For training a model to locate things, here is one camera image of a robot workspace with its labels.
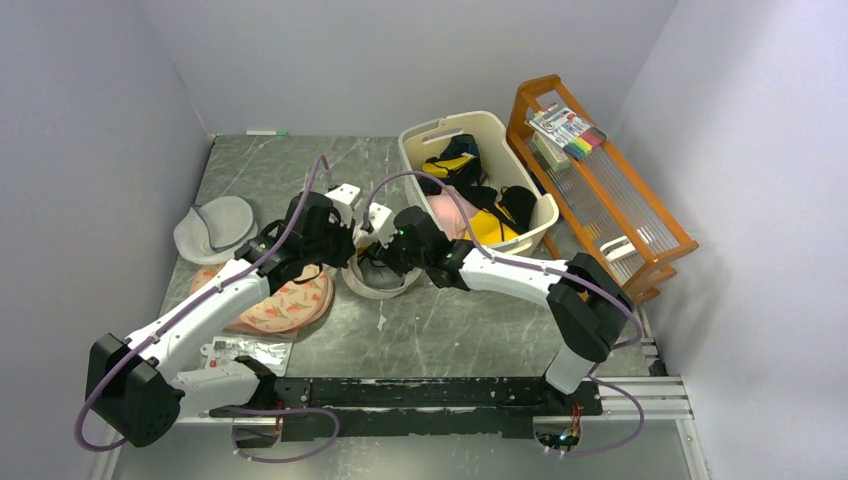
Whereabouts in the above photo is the green white marker pen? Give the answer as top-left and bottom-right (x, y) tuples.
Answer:
(245, 130), (289, 137)

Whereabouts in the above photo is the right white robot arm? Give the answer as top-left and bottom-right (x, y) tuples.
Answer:
(354, 205), (633, 414)

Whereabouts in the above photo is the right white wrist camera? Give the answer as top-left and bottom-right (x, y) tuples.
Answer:
(356, 203), (396, 249)

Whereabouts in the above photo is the black bra in basket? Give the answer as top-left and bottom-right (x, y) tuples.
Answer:
(494, 186), (537, 235)

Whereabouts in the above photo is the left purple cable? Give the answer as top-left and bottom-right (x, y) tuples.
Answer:
(72, 154), (337, 454)

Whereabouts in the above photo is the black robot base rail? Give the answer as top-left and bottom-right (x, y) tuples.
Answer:
(249, 376), (602, 442)

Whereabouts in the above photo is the orange wooden rack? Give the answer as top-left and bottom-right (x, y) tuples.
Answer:
(506, 75), (698, 304)

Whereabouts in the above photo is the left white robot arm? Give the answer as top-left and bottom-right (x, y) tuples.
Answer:
(74, 184), (361, 447)

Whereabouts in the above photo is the cream plastic laundry basket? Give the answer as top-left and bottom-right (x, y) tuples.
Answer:
(398, 111), (559, 256)

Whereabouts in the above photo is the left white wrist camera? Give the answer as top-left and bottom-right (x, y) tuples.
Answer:
(325, 183), (362, 227)

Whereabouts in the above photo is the coloured marker pen pack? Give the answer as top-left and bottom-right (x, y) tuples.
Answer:
(527, 104), (607, 161)

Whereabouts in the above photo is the black bra in mesh bag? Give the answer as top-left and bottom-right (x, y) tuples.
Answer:
(358, 259), (405, 290)

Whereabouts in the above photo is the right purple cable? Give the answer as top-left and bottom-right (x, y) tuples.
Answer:
(360, 170), (645, 352)

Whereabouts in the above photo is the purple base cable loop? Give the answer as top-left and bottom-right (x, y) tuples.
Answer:
(230, 407), (342, 464)

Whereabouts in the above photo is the white mesh laundry bag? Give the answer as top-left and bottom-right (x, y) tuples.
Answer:
(340, 227), (422, 300)

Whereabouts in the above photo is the yellow bra in basket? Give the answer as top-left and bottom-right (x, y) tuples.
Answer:
(464, 210), (520, 246)

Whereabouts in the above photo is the black yellow garment in basket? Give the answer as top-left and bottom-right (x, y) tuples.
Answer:
(420, 134), (497, 204)

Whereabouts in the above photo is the floral pink laundry bag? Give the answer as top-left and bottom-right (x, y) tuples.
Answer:
(225, 265), (335, 339)

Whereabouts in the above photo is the pink bra in basket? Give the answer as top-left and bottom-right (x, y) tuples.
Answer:
(426, 186), (480, 240)

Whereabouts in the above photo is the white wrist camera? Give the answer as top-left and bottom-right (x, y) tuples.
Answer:
(356, 203), (396, 249)
(325, 183), (362, 227)

